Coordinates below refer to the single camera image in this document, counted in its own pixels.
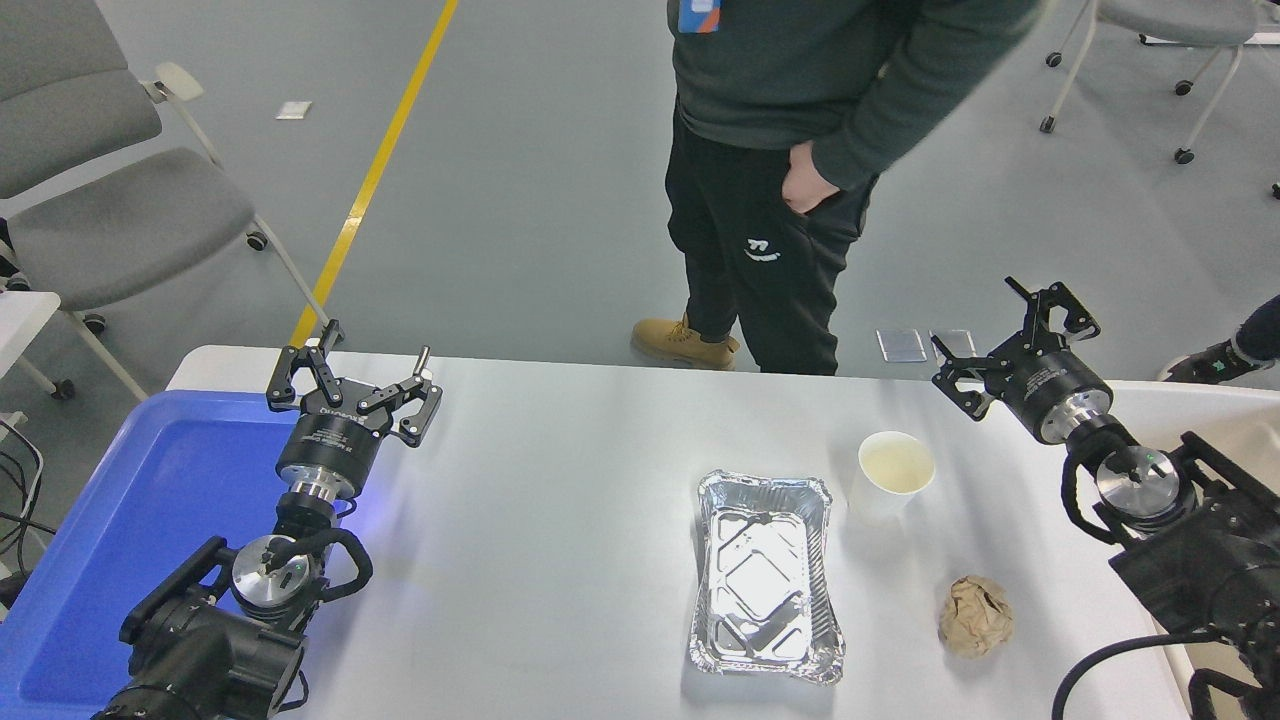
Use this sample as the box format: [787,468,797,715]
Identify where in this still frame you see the grey office chair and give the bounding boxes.
[1038,0,1263,166]
[0,0,331,403]

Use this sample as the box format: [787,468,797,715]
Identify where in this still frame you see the white chair leg frame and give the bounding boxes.
[1140,25,1280,199]

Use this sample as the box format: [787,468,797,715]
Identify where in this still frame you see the black cables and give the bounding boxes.
[0,412,47,586]

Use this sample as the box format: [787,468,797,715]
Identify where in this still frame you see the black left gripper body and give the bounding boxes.
[276,380,391,488]

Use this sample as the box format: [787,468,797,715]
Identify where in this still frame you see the person's hand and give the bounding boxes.
[782,142,842,215]

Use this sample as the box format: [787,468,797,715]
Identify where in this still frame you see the white side table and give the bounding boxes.
[0,290,63,381]

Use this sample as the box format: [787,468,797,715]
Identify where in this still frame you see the person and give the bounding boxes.
[631,0,1046,376]
[1160,295,1280,386]

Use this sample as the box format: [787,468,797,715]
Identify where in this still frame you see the silver foil tray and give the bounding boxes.
[688,470,847,687]

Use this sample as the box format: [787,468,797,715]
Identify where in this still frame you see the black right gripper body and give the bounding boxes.
[988,345,1106,426]

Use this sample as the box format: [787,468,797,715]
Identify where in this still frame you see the large pale bin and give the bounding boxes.
[1108,380,1280,720]

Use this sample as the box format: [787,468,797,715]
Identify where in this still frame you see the crumpled tan paper ball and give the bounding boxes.
[937,575,1015,660]

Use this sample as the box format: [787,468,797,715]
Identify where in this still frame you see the blue plastic tray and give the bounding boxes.
[0,390,351,720]

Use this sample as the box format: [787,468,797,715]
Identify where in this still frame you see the white paper cup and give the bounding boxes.
[850,430,937,528]

